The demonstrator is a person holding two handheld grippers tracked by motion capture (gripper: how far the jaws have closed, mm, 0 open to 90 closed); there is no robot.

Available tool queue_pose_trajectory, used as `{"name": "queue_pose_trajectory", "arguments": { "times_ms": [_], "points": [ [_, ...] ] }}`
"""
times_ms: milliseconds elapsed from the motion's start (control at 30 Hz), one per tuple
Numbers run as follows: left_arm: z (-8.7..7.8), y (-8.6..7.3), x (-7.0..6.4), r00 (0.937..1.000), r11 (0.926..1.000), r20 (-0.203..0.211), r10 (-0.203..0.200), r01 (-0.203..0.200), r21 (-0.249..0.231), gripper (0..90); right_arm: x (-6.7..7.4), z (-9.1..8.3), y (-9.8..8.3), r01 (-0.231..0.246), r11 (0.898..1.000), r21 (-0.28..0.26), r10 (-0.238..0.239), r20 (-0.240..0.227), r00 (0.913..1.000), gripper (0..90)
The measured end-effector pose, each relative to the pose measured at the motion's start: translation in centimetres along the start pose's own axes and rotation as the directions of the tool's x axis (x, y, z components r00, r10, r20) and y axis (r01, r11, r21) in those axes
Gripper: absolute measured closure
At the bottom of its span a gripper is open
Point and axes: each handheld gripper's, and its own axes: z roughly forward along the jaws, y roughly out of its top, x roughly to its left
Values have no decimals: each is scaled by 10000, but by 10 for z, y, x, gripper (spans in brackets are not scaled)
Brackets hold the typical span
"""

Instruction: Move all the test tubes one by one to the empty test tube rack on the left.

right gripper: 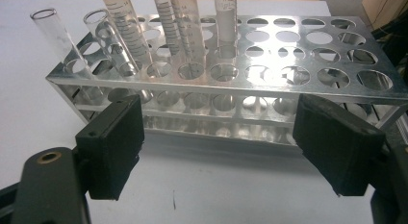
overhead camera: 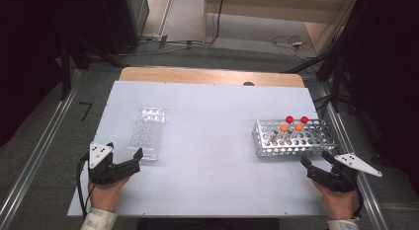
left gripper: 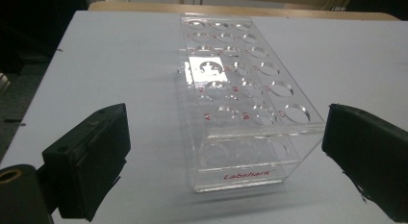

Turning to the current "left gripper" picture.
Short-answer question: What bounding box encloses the clear acrylic test tube rack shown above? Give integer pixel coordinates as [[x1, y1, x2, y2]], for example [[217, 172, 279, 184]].
[[174, 12, 326, 193]]

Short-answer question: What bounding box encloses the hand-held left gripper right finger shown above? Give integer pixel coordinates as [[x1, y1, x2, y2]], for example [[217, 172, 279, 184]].
[[321, 103, 408, 224]]

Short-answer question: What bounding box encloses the wooden table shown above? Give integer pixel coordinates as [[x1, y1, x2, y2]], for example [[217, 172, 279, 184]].
[[88, 1, 399, 22]]

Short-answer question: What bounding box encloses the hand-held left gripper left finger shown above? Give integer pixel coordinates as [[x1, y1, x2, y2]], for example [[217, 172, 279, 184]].
[[41, 103, 132, 222]]

